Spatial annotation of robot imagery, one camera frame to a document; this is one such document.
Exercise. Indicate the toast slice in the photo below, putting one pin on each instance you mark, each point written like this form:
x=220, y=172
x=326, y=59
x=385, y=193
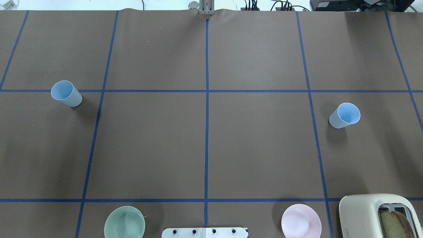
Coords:
x=396, y=225

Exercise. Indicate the light blue cup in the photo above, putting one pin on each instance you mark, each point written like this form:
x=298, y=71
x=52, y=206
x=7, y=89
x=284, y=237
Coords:
x=344, y=115
x=65, y=92

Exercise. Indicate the black device top right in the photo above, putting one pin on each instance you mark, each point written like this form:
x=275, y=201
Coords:
x=360, y=5

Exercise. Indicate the pink bowl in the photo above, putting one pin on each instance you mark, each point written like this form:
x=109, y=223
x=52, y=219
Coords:
x=301, y=221

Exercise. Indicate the green bowl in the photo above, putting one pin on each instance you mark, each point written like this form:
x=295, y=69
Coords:
x=125, y=222

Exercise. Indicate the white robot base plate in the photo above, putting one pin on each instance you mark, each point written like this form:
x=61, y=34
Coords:
x=206, y=232

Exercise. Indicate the aluminium frame post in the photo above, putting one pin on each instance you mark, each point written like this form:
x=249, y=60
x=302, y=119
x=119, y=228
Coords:
x=206, y=7

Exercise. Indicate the cream toaster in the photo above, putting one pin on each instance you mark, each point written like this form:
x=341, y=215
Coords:
x=360, y=214

